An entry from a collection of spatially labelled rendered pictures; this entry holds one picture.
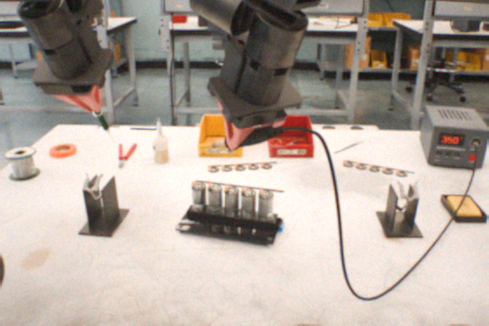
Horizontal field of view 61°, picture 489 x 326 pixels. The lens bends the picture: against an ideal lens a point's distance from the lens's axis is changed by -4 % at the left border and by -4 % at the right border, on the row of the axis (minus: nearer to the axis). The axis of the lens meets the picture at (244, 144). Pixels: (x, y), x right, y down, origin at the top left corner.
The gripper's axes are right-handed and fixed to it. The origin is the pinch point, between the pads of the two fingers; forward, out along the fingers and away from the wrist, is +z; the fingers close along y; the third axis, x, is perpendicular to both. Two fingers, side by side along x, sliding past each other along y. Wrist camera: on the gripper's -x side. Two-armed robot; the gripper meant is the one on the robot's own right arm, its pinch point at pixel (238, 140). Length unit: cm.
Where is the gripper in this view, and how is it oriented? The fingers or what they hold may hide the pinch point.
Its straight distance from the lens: 57.8
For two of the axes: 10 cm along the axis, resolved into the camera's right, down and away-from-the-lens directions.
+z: -2.4, 6.5, 7.2
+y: -8.6, 2.0, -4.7
